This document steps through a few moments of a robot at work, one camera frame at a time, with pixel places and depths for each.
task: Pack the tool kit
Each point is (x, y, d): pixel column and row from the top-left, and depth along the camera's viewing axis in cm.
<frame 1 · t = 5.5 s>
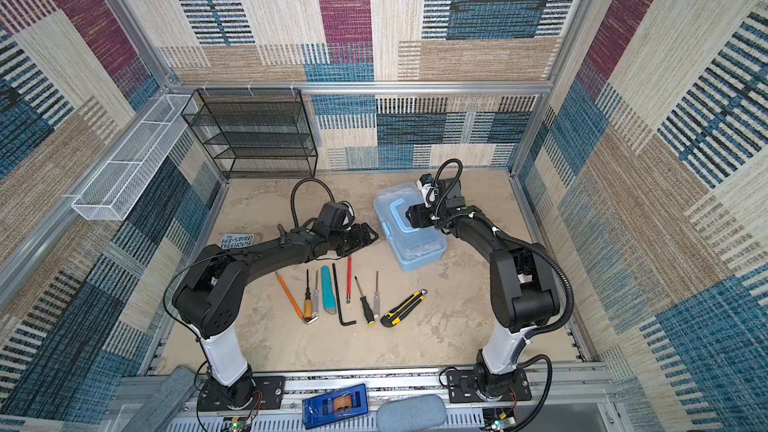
left hand: (373, 235, 91), fingers open
right hand: (418, 215, 95), fingers open
blue plastic tool box: (413, 246, 90), point 11 cm above the table
orange hex key: (291, 299, 91), on the table
teal utility knife: (328, 296, 91), on the table
black hex key: (342, 322, 86), on the table
red hex key: (349, 279, 94), on the table
black handled screwdriver: (368, 311, 86), point 2 cm above the table
clear handled screwdriver: (376, 300, 89), on the table
yellow black utility knife: (394, 316, 86), on the table

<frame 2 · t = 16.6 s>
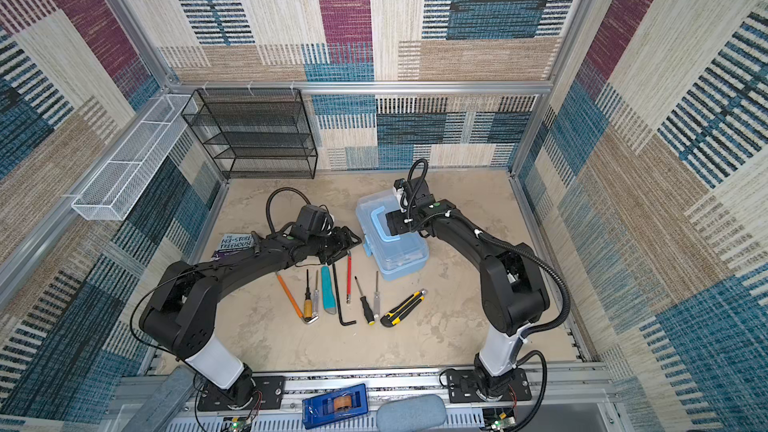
left hand: (358, 241, 88), fingers open
right hand: (401, 222, 92), fingers open
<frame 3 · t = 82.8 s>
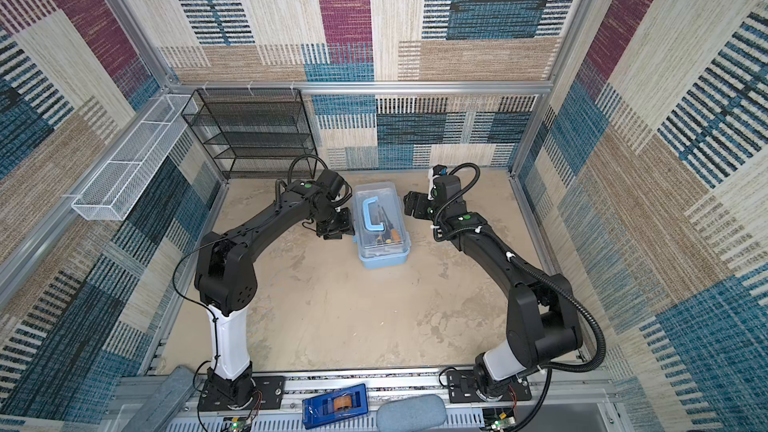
left hand: (352, 229, 91), fingers open
right hand: (416, 203, 87), fingers open
blue plastic tool box: (380, 226, 92), point 12 cm above the table
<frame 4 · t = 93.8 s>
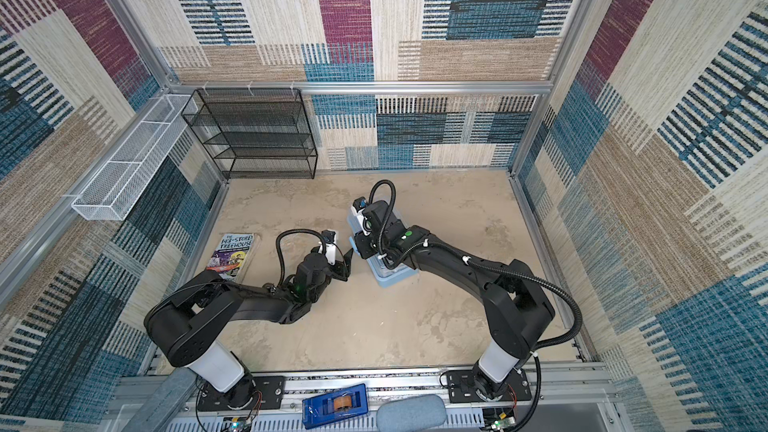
left hand: (342, 244, 90), fingers open
right hand: (362, 240, 85), fingers open
blue plastic tool box: (383, 276, 87), point 8 cm above the table
colourful paperback book: (230, 254, 98), point 2 cm above the table
